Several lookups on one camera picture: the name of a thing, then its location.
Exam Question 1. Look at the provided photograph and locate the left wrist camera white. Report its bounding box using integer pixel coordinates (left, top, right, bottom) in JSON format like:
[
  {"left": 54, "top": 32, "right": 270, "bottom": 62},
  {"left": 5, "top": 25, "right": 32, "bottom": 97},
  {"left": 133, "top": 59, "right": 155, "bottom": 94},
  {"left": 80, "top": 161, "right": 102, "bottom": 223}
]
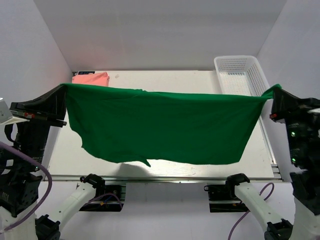
[{"left": 0, "top": 97, "right": 28, "bottom": 125}]

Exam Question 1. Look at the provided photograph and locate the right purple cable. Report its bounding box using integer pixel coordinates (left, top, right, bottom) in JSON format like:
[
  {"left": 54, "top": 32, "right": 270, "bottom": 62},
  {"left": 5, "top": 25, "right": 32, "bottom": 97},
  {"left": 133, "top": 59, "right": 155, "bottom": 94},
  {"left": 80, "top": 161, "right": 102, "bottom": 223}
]
[{"left": 228, "top": 182, "right": 275, "bottom": 240}]

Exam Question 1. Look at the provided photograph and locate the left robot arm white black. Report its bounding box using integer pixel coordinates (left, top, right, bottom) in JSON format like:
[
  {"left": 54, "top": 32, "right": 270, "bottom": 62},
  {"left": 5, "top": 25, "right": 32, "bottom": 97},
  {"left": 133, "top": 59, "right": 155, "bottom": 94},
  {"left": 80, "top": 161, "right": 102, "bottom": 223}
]
[{"left": 0, "top": 85, "right": 106, "bottom": 240}]

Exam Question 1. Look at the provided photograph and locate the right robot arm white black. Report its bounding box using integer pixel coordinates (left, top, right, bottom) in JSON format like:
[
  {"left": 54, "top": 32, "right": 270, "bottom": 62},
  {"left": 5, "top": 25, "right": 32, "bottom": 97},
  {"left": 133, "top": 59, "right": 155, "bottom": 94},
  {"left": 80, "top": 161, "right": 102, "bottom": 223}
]
[{"left": 225, "top": 86, "right": 320, "bottom": 240}]

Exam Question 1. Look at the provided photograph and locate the folded pink t shirt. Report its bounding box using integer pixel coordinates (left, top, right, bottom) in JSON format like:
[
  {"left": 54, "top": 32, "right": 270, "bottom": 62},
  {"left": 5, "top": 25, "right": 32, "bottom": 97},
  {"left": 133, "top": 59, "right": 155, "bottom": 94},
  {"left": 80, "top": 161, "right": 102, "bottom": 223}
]
[{"left": 71, "top": 72, "right": 110, "bottom": 87}]

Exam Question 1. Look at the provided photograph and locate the dark label plate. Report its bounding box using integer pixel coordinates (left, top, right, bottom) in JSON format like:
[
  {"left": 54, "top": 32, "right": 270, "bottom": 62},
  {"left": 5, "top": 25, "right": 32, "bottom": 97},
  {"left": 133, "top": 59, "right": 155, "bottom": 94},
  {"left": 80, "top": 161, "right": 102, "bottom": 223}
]
[{"left": 77, "top": 71, "right": 95, "bottom": 75}]

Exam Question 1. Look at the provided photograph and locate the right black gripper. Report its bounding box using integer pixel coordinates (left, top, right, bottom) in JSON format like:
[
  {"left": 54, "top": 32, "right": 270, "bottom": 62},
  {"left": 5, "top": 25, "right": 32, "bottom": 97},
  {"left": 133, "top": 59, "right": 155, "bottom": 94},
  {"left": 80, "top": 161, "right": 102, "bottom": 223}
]
[{"left": 268, "top": 85, "right": 320, "bottom": 163}]

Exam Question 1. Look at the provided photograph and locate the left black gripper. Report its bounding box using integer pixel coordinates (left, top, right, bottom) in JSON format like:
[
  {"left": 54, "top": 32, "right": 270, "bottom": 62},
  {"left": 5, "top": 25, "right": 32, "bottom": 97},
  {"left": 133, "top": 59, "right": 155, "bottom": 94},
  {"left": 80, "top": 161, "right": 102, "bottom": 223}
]
[{"left": 10, "top": 82, "right": 68, "bottom": 170}]

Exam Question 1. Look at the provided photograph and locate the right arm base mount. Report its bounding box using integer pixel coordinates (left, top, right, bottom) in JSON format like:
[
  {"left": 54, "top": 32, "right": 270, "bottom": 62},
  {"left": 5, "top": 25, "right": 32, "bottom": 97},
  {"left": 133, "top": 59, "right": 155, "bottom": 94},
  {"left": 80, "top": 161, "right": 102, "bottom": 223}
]
[{"left": 203, "top": 173, "right": 250, "bottom": 213}]

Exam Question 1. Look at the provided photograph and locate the green t shirt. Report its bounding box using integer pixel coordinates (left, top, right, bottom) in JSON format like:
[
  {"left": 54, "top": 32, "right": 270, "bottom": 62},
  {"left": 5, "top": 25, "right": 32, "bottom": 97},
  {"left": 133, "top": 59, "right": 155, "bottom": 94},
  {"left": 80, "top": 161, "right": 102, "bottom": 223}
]
[{"left": 65, "top": 83, "right": 281, "bottom": 165}]

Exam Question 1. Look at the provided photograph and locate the white plastic mesh basket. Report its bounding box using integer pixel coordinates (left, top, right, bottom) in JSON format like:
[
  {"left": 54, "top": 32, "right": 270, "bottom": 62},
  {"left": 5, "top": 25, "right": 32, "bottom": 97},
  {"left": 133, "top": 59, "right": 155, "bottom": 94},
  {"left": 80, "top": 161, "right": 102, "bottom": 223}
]
[{"left": 214, "top": 55, "right": 270, "bottom": 96}]

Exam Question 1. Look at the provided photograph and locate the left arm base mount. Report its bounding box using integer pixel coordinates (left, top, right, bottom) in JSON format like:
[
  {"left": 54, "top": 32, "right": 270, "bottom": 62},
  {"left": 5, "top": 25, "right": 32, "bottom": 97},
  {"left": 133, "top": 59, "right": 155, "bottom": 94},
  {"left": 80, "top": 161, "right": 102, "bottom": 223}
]
[{"left": 79, "top": 173, "right": 124, "bottom": 212}]

